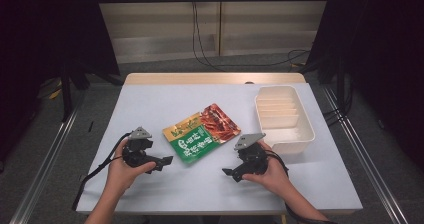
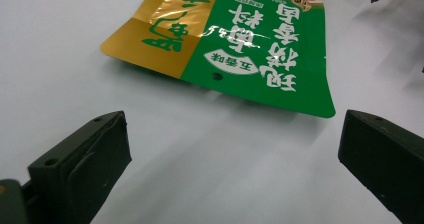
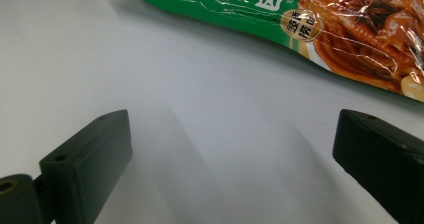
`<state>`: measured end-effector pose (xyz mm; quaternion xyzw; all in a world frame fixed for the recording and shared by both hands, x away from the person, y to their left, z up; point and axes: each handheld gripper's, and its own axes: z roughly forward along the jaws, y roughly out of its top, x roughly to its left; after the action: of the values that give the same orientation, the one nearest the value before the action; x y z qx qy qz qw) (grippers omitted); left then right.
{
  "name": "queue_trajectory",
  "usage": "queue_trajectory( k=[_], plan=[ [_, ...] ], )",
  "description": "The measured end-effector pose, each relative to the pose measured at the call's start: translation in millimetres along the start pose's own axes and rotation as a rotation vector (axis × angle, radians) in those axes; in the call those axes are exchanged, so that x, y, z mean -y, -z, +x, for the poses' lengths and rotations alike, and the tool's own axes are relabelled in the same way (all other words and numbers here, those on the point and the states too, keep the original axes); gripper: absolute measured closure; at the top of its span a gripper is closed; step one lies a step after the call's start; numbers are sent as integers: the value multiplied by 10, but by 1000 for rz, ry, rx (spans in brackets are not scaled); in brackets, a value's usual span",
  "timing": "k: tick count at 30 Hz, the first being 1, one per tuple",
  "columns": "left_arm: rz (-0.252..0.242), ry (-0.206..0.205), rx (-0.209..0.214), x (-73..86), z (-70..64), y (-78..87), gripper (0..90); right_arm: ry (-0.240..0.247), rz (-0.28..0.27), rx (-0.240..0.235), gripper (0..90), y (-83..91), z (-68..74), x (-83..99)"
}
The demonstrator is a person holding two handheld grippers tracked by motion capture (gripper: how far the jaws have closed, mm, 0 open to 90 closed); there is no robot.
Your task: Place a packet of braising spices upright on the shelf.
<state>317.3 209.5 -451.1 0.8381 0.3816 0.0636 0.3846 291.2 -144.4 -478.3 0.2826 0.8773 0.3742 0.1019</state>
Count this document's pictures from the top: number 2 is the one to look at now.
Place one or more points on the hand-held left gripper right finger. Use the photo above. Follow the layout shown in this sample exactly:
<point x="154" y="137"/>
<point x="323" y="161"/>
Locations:
<point x="383" y="157"/>

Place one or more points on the green and gold snack packet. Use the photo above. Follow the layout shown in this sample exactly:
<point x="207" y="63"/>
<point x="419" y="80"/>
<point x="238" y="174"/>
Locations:
<point x="240" y="47"/>

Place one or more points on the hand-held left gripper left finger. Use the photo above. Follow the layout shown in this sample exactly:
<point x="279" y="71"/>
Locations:
<point x="80" y="170"/>

